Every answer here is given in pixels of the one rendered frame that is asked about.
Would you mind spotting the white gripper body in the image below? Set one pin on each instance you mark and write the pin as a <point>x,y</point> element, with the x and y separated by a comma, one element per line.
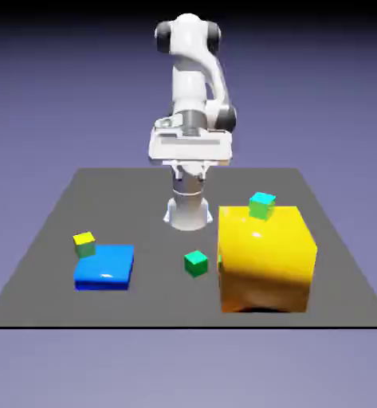
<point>189,149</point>

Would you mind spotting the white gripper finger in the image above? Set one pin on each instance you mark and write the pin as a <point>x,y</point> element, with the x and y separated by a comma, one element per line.
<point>177,173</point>
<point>202,173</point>

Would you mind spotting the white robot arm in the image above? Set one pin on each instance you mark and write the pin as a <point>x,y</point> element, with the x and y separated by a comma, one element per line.
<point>188,89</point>

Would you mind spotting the small cyan cube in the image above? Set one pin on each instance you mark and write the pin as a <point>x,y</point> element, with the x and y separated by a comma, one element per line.
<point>262,205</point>

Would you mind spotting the small green cube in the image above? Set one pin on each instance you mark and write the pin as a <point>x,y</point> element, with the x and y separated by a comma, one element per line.
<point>196,264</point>

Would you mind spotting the small yellow cube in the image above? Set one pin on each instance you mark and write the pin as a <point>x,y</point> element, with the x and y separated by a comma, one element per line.
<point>84,244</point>

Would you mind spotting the large yellow box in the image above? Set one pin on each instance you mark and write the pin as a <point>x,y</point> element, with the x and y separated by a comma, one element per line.
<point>264,261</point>

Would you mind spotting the large blue box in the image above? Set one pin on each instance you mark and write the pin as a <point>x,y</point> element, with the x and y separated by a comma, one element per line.
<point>106,267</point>

